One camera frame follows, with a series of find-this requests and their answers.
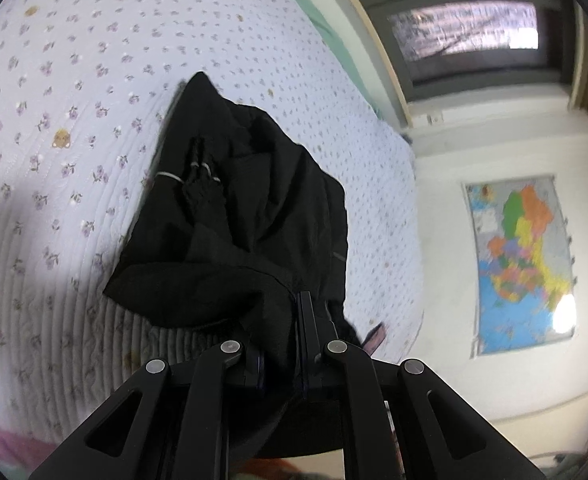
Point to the black hooded jacket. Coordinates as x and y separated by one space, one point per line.
274 210

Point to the pink phone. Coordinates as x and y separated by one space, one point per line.
375 339

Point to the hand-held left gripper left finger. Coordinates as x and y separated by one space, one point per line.
209 390

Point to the dark framed window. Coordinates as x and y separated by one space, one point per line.
473 30

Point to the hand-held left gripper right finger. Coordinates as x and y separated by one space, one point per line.
324 360

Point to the mint green bed sheet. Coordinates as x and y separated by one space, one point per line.
319 15

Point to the colourful wall map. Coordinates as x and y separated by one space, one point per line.
518 265

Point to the floral quilted bedspread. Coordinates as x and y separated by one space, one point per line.
74 60

